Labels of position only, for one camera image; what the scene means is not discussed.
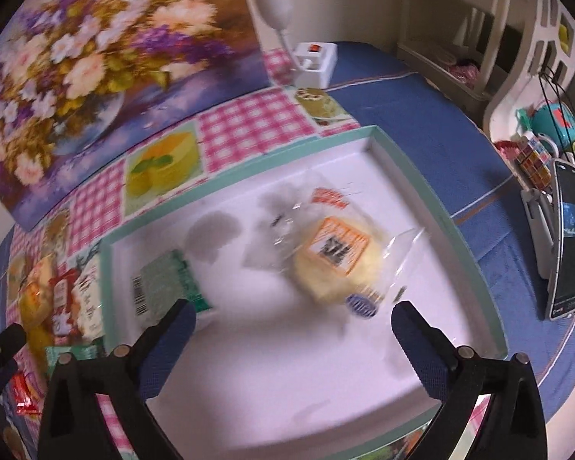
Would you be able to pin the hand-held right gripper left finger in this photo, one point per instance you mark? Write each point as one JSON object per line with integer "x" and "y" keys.
{"x": 170, "y": 345}

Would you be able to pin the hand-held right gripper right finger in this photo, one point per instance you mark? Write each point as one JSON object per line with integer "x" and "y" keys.
{"x": 419, "y": 345}

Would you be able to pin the gold yellow snack packet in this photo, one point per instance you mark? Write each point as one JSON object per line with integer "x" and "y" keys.
{"x": 33, "y": 306}

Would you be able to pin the clear cookie packet green edges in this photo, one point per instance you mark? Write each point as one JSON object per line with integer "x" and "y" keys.
{"x": 74, "y": 355}

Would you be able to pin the teal-rimmed white tray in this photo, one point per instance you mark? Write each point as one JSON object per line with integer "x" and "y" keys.
{"x": 268, "y": 345}

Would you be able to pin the clear bread packet orange label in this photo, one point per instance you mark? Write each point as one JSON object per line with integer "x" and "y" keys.
{"x": 330, "y": 258}

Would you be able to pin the small red snack packet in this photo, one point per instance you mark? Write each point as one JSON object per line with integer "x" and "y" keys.
{"x": 26, "y": 393}

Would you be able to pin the white phone stand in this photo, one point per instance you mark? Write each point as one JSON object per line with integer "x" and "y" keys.
{"x": 536, "y": 230}

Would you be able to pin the smartphone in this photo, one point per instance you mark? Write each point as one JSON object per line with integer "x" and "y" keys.
{"x": 568, "y": 239}

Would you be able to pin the puzzle cube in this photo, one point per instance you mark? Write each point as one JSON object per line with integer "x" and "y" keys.
{"x": 532, "y": 160}

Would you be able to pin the blue cloth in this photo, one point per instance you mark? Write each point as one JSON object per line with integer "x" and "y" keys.
{"x": 436, "y": 120}

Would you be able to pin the pink checkered tablecloth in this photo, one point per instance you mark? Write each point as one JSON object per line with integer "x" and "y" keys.
{"x": 239, "y": 124}

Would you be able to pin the teal toy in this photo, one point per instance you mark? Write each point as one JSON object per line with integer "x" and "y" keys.
{"x": 551, "y": 122}

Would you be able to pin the floral painting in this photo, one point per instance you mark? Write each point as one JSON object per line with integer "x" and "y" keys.
{"x": 100, "y": 57}

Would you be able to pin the white chair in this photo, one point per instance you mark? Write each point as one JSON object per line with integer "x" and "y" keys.
{"x": 532, "y": 48}

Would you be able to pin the white shelf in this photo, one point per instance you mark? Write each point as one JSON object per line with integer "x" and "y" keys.
{"x": 460, "y": 19}

